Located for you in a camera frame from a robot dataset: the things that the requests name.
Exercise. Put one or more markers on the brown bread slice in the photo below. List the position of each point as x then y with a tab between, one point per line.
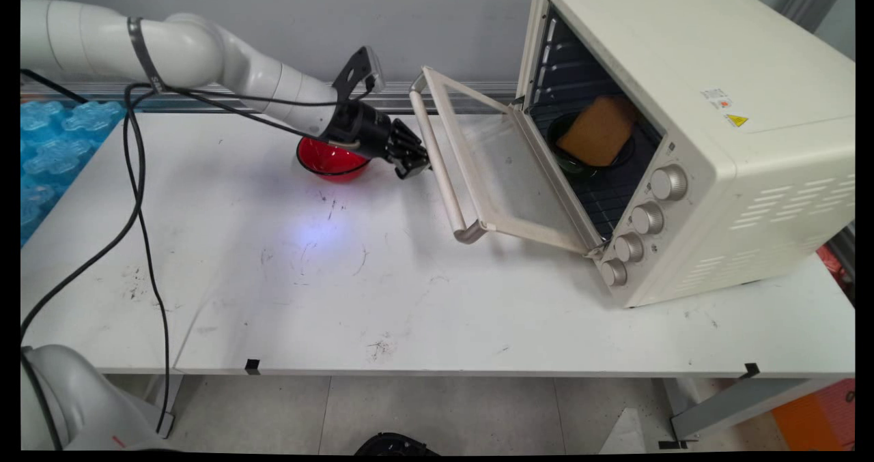
595	133

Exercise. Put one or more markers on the silver oven knob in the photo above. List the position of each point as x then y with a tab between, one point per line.
647	218
629	248
614	272
669	183

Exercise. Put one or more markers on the black round object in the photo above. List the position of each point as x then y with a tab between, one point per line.
396	445

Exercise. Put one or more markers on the dark green bowl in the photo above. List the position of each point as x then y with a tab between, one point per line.
570	164

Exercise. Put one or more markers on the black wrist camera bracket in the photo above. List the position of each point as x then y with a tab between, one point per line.
355	73

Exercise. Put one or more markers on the blue bubble wrap sheet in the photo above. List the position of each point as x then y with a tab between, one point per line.
54	155

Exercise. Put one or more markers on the red bowl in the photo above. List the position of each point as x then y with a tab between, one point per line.
324	158

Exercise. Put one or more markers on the grey table leg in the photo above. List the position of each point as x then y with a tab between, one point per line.
174	394
737	404

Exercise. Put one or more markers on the orange box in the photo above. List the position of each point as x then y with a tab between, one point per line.
816	417

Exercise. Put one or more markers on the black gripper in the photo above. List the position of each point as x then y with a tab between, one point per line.
358	131

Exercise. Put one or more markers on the black tape piece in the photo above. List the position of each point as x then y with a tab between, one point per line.
252	366
751	370

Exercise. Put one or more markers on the cream toaster oven body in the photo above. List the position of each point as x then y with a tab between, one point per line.
737	175

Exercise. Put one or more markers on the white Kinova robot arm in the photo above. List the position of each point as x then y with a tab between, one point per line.
191	49

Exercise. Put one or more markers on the cream glass oven door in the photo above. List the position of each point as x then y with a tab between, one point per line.
450	189

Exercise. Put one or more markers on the red patterned item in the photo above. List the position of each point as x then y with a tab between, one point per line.
834	271

